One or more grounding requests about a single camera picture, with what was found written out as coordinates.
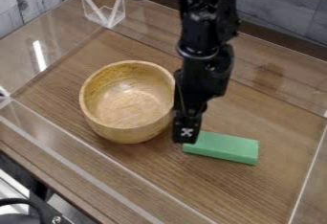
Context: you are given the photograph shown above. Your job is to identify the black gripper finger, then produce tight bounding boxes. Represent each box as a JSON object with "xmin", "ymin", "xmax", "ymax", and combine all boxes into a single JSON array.
[{"xmin": 172, "ymin": 105, "xmax": 207, "ymax": 144}]

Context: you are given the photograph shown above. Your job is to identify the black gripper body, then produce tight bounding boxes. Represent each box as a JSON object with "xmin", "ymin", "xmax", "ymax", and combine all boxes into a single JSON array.
[{"xmin": 173, "ymin": 44, "xmax": 233, "ymax": 113}]

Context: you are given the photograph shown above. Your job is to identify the green rectangular block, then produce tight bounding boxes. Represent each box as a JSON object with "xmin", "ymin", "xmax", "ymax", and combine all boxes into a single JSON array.
[{"xmin": 183, "ymin": 132, "xmax": 259, "ymax": 165}]

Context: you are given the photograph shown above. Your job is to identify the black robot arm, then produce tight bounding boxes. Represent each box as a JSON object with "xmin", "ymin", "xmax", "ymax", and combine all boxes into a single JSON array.
[{"xmin": 172, "ymin": 0, "xmax": 240, "ymax": 144}]

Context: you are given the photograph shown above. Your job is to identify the wooden bowl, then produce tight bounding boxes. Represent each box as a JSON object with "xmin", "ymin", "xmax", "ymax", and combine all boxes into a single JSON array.
[{"xmin": 78, "ymin": 60, "xmax": 175, "ymax": 145}]

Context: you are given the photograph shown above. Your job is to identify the clear acrylic tray walls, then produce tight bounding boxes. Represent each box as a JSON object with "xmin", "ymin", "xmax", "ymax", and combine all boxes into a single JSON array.
[{"xmin": 0, "ymin": 0, "xmax": 327, "ymax": 224}]

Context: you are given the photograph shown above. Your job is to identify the clear acrylic corner bracket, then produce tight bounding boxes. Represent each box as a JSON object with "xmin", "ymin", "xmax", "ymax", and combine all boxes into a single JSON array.
[{"xmin": 81, "ymin": 0, "xmax": 125, "ymax": 29}]

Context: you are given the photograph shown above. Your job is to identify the black metal table bracket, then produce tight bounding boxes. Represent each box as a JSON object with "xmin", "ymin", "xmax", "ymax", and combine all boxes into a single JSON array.
[{"xmin": 28, "ymin": 190, "xmax": 92, "ymax": 224}]

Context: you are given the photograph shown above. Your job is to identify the black cable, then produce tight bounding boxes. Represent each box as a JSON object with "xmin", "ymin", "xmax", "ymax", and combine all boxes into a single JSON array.
[{"xmin": 0, "ymin": 196, "xmax": 40, "ymax": 224}]

